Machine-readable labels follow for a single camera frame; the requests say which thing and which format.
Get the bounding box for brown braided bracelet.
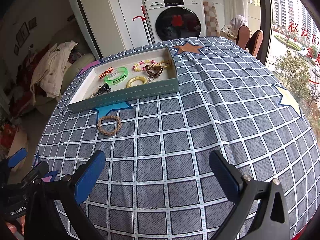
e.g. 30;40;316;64
96;114;123;138

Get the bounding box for black claw hair clip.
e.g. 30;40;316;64
101;83;111;95

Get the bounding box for yellow spiral hair tie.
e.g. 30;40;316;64
125;75;149;89

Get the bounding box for green translucent bangle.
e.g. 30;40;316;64
104;67;129;86

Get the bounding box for orange white spiral hair tie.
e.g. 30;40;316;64
98;67;115;80

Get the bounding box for pink yellow beaded bracelet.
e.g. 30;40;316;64
132;59;158;72

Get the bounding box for brown spiral hair tie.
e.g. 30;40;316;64
145;64;164;79

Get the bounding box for silver rhinestone hair clip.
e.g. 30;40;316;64
88;87;104;98

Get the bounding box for person's left hand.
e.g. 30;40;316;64
5;222;24;236

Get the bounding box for olive green armchair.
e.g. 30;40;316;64
34;54;95;116

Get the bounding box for grey checked star tablecloth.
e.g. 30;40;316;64
36;37;319;239

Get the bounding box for cream white jacket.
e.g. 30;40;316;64
30;40;78;105

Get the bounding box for teal white tray box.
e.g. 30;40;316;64
68;46;178;113

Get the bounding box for brown chair near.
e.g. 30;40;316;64
247;30;264;57

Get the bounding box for brown chair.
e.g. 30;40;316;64
236;25;251;50
247;30;264;57

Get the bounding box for brown chair far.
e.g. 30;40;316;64
236;25;251;50

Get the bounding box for beige bag on chair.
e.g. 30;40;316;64
220;15;247;42

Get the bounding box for checkered hanging towel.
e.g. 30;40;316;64
203;1;221;37

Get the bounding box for white cabinet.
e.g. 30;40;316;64
69;0;148;59

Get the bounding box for lower white washing machine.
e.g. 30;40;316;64
144;0;206;42

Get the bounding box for wall picture frames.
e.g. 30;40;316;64
14;17;37;56

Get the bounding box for red handled mop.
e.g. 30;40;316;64
132;5;152;44

